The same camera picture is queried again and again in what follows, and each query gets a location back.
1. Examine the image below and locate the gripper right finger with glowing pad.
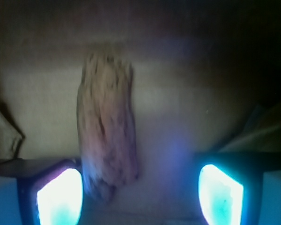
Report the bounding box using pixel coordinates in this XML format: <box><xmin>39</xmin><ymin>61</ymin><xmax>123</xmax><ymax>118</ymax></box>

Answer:
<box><xmin>195</xmin><ymin>152</ymin><xmax>281</xmax><ymax>225</ymax></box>

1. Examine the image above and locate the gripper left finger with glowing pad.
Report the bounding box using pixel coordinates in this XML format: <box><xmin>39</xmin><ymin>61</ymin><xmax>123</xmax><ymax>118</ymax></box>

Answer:
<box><xmin>0</xmin><ymin>159</ymin><xmax>83</xmax><ymax>225</ymax></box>

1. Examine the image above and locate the brown wood chip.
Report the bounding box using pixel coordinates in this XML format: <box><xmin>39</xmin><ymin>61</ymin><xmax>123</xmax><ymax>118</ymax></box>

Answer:
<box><xmin>76</xmin><ymin>52</ymin><xmax>139</xmax><ymax>203</ymax></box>

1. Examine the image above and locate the brown paper bag liner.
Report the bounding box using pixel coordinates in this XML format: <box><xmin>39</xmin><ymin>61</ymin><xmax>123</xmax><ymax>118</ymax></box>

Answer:
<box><xmin>0</xmin><ymin>0</ymin><xmax>281</xmax><ymax>225</ymax></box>

